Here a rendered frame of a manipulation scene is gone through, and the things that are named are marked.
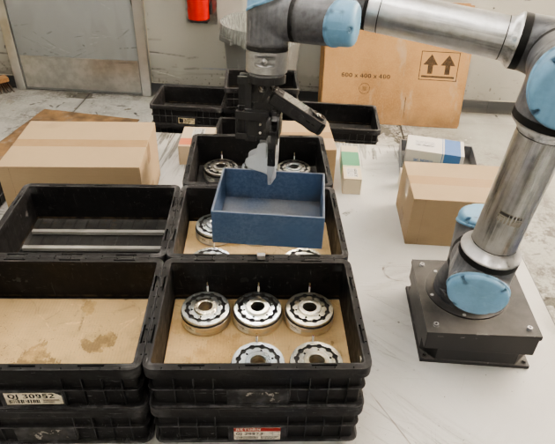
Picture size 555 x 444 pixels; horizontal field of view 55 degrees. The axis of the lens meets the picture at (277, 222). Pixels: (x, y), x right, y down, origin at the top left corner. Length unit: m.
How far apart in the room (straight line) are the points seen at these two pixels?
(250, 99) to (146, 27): 3.33
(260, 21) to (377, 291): 0.80
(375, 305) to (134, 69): 3.34
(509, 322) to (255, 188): 0.65
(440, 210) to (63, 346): 1.04
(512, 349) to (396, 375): 0.26
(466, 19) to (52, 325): 0.99
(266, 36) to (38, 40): 3.75
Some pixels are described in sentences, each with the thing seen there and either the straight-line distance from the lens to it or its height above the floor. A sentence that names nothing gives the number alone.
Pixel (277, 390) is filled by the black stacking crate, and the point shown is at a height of 0.87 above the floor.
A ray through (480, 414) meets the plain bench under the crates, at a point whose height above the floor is 0.70.
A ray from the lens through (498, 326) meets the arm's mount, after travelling 1.31.
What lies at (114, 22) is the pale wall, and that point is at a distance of 4.34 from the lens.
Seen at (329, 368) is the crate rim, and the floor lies 0.93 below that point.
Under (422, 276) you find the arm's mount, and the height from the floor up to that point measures 0.80.
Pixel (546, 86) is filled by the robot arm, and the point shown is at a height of 1.39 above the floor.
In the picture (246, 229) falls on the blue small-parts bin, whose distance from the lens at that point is 0.95.
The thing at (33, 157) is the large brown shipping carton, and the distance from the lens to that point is 1.71.
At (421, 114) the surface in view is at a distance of 4.09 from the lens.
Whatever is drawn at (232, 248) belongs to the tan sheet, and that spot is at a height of 0.83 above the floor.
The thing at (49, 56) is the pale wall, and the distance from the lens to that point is 4.62.
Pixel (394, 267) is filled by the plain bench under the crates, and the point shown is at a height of 0.70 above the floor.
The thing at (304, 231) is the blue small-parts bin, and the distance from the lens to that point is 0.95.
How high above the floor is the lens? 1.67
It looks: 35 degrees down
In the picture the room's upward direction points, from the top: 2 degrees clockwise
